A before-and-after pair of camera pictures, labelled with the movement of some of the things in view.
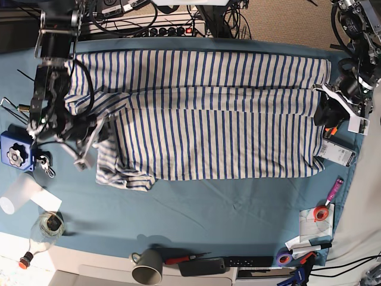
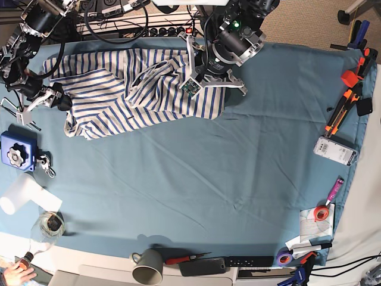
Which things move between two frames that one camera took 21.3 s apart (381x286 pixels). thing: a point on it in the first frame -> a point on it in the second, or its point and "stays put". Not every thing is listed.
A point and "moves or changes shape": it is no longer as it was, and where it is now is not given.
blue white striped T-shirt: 182,115 moves or changes shape
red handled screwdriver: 178,259 stays put
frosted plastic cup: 24,186 stays put
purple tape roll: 283,256 stays put
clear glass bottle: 49,226 stays put
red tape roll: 320,213 stays put
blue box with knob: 16,144 stays put
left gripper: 77,138 -> 46,97
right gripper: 329,114 -> 192,85
